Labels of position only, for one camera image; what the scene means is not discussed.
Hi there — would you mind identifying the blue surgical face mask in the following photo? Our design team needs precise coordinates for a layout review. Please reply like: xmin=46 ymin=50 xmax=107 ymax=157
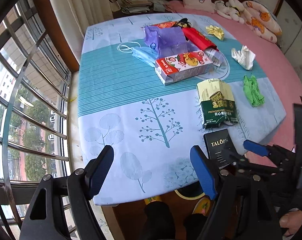
xmin=117 ymin=41 xmax=158 ymax=68

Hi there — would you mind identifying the purple plastic bag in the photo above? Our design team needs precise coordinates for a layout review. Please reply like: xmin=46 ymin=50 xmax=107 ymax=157
xmin=144 ymin=25 xmax=199 ymax=59

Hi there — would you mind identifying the red orange snack bag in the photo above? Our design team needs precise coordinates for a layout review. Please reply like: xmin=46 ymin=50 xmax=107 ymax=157
xmin=152 ymin=21 xmax=177 ymax=29

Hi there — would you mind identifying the blue trash bin yellow rim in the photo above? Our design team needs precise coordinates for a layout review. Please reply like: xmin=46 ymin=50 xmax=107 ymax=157
xmin=175 ymin=181 xmax=205 ymax=200

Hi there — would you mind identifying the person's right hand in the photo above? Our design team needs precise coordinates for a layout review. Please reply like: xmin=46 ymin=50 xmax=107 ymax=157
xmin=279 ymin=210 xmax=302 ymax=237

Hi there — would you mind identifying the black Talopn box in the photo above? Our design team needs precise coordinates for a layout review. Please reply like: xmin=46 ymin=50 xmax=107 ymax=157
xmin=204 ymin=129 xmax=237 ymax=169

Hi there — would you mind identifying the right yellow slipper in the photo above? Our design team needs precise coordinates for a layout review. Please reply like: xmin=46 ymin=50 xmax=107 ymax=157
xmin=192 ymin=197 xmax=211 ymax=216

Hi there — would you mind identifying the yellow slipper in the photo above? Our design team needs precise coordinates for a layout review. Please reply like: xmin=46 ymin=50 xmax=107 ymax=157
xmin=144 ymin=196 xmax=162 ymax=205
xmin=192 ymin=197 xmax=211 ymax=216

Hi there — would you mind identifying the green pistachio snack box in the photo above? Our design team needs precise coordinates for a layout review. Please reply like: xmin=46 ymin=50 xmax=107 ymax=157
xmin=197 ymin=79 xmax=238 ymax=129

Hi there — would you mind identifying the left yellow slipper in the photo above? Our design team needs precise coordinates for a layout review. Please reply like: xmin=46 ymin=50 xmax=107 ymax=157
xmin=144 ymin=196 xmax=162 ymax=205

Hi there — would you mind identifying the green crumpled paper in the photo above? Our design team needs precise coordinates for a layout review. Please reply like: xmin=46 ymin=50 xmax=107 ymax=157
xmin=243 ymin=75 xmax=265 ymax=107

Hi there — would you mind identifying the tree-print blue tablecloth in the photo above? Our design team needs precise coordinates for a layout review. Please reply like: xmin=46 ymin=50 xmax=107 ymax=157
xmin=78 ymin=14 xmax=286 ymax=206

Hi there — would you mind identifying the white crumpled tissue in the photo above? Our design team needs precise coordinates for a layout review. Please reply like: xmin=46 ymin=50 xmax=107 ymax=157
xmin=231 ymin=46 xmax=256 ymax=71

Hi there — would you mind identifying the pink bed sheet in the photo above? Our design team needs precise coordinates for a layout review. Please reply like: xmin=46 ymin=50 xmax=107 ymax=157
xmin=163 ymin=0 xmax=302 ymax=167

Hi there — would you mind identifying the strawberry print carton box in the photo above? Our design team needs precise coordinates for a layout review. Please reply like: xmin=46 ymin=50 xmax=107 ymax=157
xmin=155 ymin=50 xmax=213 ymax=86

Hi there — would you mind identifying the metal window grille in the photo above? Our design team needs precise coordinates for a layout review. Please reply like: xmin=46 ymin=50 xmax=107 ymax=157
xmin=0 ymin=0 xmax=72 ymax=239

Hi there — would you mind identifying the yellow crumpled paper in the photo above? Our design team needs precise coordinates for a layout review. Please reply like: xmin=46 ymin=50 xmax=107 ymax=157
xmin=206 ymin=25 xmax=224 ymax=41

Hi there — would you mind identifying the red foil snack wrapper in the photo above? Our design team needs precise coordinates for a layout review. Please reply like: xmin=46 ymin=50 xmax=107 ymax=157
xmin=182 ymin=27 xmax=217 ymax=51

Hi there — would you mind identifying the bear print rolled quilt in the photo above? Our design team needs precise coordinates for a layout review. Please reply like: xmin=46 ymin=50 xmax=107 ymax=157
xmin=242 ymin=1 xmax=282 ymax=43

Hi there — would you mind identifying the white plush toy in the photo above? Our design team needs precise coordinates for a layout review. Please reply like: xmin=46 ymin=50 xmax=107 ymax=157
xmin=214 ymin=0 xmax=245 ymax=24

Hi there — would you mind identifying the black gold crumpled wrapper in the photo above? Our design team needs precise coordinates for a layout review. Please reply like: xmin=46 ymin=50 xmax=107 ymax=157
xmin=174 ymin=18 xmax=192 ymax=29

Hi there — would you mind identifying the cream curtain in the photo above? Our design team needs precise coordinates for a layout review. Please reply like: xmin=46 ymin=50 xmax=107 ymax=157
xmin=50 ymin=0 xmax=113 ymax=62

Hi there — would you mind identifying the stack of books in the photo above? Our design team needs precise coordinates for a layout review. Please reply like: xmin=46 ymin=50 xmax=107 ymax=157
xmin=120 ymin=0 xmax=153 ymax=14

